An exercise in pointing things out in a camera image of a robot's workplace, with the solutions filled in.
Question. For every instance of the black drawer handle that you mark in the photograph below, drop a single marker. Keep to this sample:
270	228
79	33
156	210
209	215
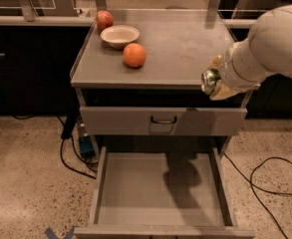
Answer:
163	121

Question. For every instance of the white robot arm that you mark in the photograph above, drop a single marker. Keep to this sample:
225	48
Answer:
266	51

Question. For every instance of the blue tape cross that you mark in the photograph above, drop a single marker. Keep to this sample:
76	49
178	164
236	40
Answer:
52	234

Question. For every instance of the green soda can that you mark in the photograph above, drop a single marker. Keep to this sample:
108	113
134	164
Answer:
209	79

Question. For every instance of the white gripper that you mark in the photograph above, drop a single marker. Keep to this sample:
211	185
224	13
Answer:
232	72

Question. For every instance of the dark background counter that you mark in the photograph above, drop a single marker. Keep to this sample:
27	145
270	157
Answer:
36	59

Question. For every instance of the white bowl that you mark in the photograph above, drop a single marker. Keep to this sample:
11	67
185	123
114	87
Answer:
120	35

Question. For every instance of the blue box on floor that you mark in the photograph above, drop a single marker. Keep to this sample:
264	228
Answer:
85	143

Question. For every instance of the grey drawer cabinet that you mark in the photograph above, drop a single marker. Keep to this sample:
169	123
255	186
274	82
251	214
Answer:
179	45

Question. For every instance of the orange fruit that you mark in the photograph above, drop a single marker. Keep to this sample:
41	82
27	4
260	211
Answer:
134	55

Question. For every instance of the open grey middle drawer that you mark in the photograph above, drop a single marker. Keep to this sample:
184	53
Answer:
143	195

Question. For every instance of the closed grey top drawer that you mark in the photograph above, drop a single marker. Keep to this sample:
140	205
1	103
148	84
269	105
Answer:
136	121

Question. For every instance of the red apple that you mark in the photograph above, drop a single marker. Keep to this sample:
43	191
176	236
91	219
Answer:
104	20

